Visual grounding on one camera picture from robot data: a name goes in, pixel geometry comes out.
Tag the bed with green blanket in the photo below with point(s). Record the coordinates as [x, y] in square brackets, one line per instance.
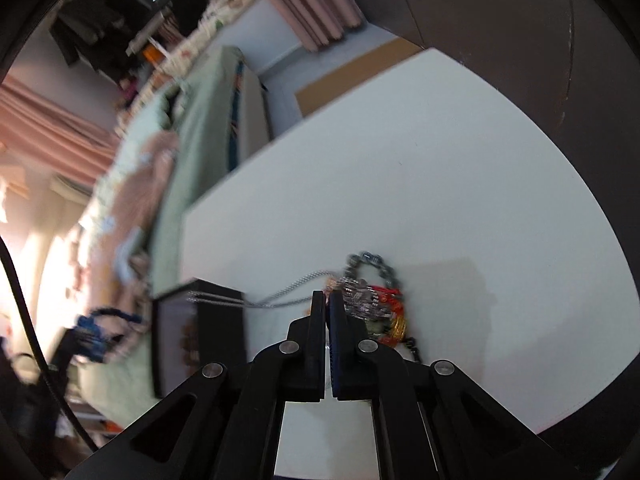
[200, 120]

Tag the white bed frame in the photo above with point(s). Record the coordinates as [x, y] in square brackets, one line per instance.
[254, 110]

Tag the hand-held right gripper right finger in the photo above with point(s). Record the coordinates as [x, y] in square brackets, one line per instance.
[337, 340]

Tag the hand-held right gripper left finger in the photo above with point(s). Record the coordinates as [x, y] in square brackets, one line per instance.
[318, 340]

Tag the black jewelry box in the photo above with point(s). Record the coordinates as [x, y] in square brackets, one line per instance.
[220, 330]

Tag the pink curtain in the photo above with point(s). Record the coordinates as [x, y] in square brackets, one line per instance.
[310, 0]
[45, 125]

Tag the blue and black object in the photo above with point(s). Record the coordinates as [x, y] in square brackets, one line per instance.
[95, 335]

